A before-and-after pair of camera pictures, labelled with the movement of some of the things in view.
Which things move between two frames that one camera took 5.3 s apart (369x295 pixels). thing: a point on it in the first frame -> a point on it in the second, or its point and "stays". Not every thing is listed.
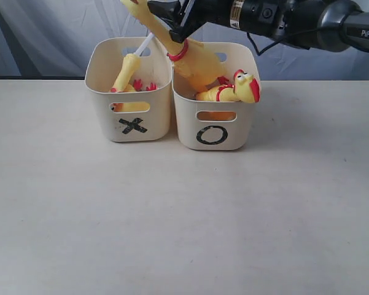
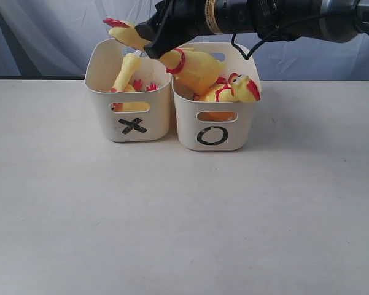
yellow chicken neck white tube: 129,69 stays
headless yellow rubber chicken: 134,107 stays
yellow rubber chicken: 199,66 -> 197,71
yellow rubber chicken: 245,89 stays
